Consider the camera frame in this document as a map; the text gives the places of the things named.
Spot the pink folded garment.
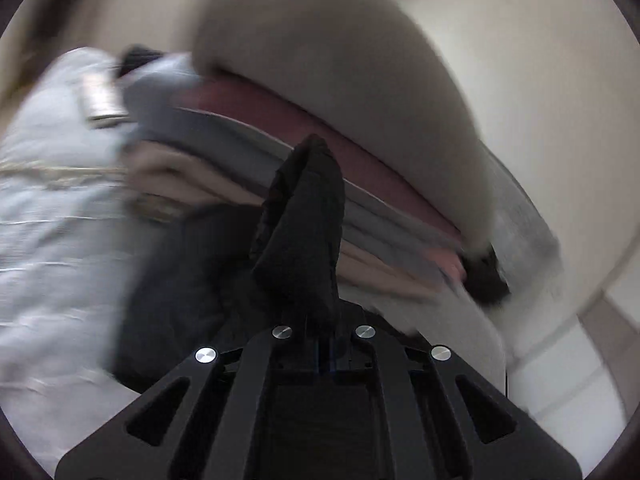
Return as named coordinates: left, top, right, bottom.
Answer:
left=175, top=77, right=466, bottom=241

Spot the grey ribbed mat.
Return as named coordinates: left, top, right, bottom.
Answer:
left=480, top=150, right=562, bottom=283

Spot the dark cloth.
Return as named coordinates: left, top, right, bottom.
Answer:
left=117, top=45, right=167, bottom=79

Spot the white quilted blanket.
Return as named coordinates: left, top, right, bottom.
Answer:
left=0, top=47, right=151, bottom=456

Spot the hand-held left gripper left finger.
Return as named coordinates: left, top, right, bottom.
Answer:
left=54, top=312, right=325, bottom=480

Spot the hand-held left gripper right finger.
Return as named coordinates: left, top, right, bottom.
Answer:
left=326, top=317, right=584, bottom=480

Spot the small black cloth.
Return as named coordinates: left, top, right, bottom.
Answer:
left=462, top=245, right=512, bottom=307

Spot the black puffer jacket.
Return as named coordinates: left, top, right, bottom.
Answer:
left=115, top=134, right=381, bottom=396

